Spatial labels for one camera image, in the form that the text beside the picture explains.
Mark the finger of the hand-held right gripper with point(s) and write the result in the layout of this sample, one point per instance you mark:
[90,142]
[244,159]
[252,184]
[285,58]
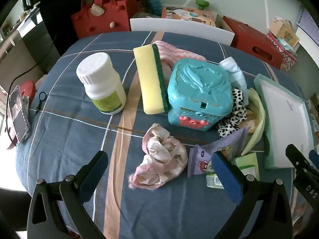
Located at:
[314,158]
[296,158]

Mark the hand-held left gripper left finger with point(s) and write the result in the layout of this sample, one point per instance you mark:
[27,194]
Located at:
[96,169]

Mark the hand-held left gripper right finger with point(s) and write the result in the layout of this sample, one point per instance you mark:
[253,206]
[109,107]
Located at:
[226,176]

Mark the small green carton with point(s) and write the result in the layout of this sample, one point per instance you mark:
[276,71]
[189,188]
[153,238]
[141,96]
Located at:
[211,180]

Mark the large green tissue pack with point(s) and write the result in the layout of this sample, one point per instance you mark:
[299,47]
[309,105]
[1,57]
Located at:
[246,164]

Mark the purple cartoon packet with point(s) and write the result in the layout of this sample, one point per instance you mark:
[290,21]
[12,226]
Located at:
[199,161]

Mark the white tray with green rim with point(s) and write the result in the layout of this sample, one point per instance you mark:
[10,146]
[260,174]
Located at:
[284,119]

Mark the yellow-green cloth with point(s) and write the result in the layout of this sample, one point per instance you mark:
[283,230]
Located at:
[259,119]

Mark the golden fan-shaped card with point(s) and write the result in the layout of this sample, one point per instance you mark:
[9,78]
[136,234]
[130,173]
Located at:
[250,125]

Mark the leopard print scrunchie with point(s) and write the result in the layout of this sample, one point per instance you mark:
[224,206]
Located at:
[236,119]

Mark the pink floral scrunchie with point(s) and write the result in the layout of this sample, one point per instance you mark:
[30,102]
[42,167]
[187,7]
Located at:
[159,159]

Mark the yellow and green sponge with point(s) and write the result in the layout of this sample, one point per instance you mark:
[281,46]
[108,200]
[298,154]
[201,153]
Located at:
[149,79]

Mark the pink striped cloth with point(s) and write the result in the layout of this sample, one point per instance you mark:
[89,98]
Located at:
[179,53]

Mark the brown cardboard box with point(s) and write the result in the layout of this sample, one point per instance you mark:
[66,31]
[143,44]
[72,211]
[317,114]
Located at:
[314,112]

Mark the white pill bottle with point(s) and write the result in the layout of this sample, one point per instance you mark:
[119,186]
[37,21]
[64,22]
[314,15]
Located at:
[99,79]

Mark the teal plastic box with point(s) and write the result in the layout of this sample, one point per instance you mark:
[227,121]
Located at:
[197,92]

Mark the red patterned gift box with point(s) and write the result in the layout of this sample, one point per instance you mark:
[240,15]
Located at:
[286,57]

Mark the light blue packet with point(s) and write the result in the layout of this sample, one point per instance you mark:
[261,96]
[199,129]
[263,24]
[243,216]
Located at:
[285,43]

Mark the beige gift bag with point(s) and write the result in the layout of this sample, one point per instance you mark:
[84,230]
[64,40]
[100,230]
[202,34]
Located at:
[286,31]

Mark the red cardboard box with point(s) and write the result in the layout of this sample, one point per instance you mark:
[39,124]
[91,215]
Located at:
[249,37]

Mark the dark cabinet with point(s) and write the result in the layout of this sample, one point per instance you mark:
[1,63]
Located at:
[47,29]

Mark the white chair back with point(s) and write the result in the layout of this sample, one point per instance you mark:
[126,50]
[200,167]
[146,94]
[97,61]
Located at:
[179,28]

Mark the red felt bag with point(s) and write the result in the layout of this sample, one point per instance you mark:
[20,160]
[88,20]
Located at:
[104,12]

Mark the green plastic knob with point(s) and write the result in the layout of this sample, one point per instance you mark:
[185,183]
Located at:
[201,3]

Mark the plastic water bottle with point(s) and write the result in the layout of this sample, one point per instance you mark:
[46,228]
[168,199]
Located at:
[153,3]

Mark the wall calendar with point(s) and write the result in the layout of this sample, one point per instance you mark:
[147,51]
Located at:
[306,20]

